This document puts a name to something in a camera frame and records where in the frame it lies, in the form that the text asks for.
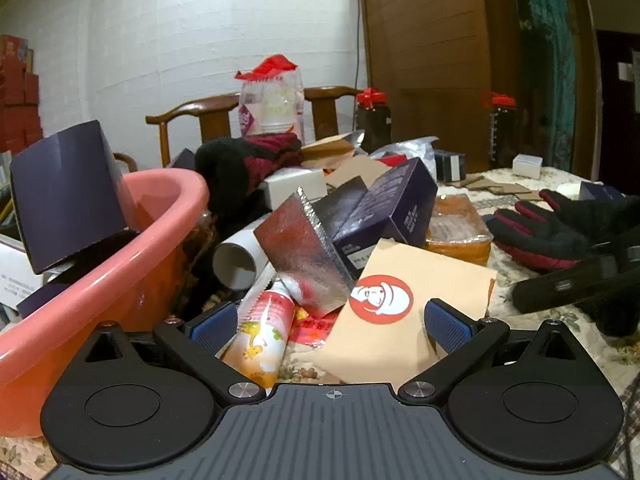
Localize plastic bag of cups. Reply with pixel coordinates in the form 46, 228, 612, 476
235, 54, 306, 142

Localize small blue box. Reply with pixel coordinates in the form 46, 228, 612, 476
579, 181, 627, 202

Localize black cable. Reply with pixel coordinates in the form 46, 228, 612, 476
351, 0, 365, 92

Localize flat cardboard pieces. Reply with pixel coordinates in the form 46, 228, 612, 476
452, 172, 543, 200

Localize dark jar red lid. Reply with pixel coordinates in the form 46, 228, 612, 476
354, 87, 392, 155
481, 91, 519, 172

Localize orange plastic package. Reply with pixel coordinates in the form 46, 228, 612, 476
424, 194, 493, 267

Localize white cardboard tube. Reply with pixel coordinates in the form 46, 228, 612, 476
214, 227, 275, 291

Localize floral cloth desktop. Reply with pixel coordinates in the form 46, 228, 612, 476
0, 165, 640, 480

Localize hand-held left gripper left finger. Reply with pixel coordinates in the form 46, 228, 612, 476
75, 302, 263, 404

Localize small white box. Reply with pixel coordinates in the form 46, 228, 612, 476
512, 154, 544, 179

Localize red foil packet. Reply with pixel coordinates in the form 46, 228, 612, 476
289, 305, 342, 350

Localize dark purple box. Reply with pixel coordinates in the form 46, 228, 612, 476
9, 120, 142, 276

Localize brown paper bag red logo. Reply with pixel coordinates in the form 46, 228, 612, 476
315, 238, 499, 386

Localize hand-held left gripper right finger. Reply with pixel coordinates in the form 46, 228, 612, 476
399, 298, 588, 403

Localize white printed box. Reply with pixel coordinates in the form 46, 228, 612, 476
0, 230, 53, 323

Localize silver foil bag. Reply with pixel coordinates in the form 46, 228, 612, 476
252, 177, 370, 318

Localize crumpled silver bag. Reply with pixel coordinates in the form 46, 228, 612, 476
369, 135, 442, 162

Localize pink plastic basin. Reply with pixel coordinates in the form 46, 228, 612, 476
0, 169, 211, 437

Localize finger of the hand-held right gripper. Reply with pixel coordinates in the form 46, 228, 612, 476
512, 255, 621, 313

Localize wooden cabinet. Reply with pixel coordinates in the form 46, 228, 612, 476
356, 0, 598, 173

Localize blue box white label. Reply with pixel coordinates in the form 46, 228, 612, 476
331, 156, 439, 281

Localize stack of red boxes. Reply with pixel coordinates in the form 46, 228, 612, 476
0, 35, 45, 155

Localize red black glove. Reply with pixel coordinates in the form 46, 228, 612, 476
484, 189, 640, 275
194, 132, 304, 223

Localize black white box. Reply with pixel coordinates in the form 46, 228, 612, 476
433, 150, 469, 184

